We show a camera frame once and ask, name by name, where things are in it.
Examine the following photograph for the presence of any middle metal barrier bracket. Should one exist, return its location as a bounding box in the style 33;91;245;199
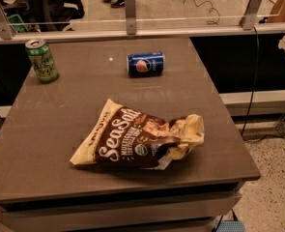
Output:
125;0;136;35

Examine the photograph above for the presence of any blue box under table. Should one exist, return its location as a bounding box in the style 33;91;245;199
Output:
215;220;246;232

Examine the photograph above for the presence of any coiled black cable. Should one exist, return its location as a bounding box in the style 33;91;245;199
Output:
155;0;221;26

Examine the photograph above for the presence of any black hanging cable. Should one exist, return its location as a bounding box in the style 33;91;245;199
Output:
240;26;285;143

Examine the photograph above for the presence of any sea salt chips bag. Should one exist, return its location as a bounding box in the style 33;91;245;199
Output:
71;100;205;170

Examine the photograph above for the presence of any glass barrier panel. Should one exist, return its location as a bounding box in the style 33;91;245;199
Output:
0;0;283;34

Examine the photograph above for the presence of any green plastic bin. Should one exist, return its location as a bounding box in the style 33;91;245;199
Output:
8;14;29;33

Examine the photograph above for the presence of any blue pepsi can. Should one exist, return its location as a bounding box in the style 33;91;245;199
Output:
127;51;165;77

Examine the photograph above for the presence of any right metal barrier bracket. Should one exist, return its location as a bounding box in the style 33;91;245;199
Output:
239;0;262;30

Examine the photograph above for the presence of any green soda can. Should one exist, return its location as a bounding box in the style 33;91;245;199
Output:
25;39;59;83

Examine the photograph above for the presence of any black office chair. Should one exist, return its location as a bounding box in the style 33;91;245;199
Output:
28;0;85;32

